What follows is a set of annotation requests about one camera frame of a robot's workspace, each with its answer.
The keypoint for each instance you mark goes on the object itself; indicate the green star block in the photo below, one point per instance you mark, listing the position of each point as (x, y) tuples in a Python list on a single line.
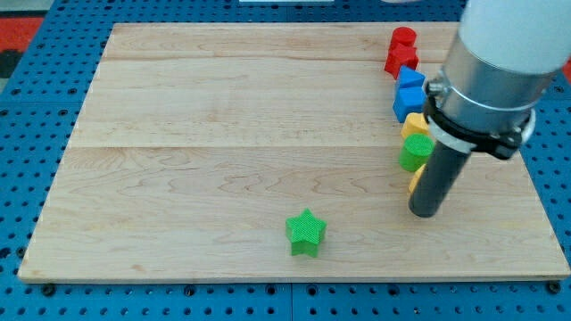
[(305, 233)]

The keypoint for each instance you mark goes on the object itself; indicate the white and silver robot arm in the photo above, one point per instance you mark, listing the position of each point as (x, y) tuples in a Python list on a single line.
[(503, 57)]

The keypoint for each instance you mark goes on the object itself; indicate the light wooden board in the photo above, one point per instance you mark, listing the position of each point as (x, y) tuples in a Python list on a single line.
[(196, 141)]

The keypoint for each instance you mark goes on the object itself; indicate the red star block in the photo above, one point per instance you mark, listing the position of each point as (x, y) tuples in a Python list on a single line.
[(401, 56)]

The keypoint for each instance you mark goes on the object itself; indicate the green cylinder block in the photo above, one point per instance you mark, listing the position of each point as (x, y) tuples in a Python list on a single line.
[(415, 151)]

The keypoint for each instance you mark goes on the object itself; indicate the yellow block behind rod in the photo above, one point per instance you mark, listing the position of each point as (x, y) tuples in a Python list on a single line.
[(415, 178)]

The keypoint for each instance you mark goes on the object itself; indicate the yellow pentagon block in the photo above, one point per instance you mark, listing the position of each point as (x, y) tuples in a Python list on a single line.
[(414, 123)]

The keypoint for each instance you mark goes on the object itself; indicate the blue cube block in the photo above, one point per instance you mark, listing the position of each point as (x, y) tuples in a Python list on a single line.
[(408, 100)]

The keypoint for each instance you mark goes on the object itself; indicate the blue triangular block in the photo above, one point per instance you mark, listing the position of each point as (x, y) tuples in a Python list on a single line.
[(408, 77)]

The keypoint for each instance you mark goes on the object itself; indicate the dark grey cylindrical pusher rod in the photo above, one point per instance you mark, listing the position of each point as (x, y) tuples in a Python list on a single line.
[(438, 177)]

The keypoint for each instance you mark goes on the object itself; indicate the red cylinder block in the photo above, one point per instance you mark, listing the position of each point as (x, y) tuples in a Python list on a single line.
[(404, 36)]

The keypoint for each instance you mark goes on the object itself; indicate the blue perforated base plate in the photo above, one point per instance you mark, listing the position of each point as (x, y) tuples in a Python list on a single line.
[(39, 106)]

